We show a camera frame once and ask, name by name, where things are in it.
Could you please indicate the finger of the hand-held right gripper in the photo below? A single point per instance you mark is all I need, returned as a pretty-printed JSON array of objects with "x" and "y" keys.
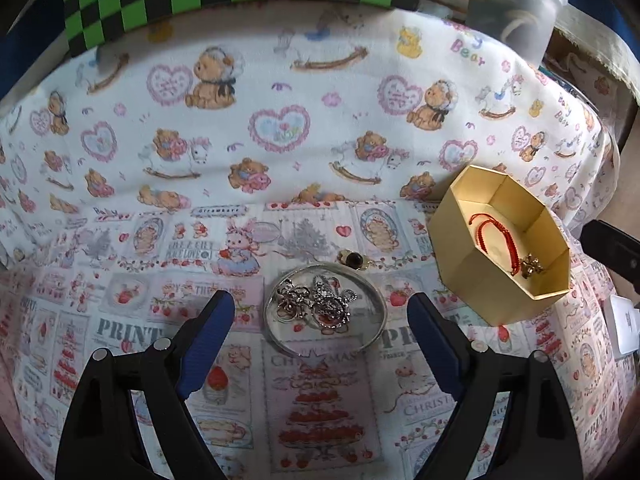
[{"x": 612, "y": 250}]

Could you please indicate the bear print cloth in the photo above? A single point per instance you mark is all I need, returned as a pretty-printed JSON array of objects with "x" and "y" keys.
[{"x": 325, "y": 75}]

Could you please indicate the white box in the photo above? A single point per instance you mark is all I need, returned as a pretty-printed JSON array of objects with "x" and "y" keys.
[{"x": 625, "y": 327}]

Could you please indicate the gold octagonal box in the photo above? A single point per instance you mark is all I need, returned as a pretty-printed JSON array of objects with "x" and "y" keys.
[{"x": 500, "y": 305}]

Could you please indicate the clear plastic tub with lid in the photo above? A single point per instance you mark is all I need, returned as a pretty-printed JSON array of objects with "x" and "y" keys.
[{"x": 520, "y": 5}]

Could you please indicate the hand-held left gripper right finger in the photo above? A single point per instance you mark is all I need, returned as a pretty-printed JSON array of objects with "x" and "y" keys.
[{"x": 435, "y": 345}]

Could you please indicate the silver bangle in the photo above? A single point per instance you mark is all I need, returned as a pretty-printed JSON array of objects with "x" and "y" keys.
[{"x": 320, "y": 349}]

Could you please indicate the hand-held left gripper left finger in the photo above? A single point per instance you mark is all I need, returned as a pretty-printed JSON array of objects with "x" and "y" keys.
[{"x": 210, "y": 340}]

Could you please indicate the small gold charm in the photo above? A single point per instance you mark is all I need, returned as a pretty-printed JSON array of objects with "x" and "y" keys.
[{"x": 531, "y": 266}]

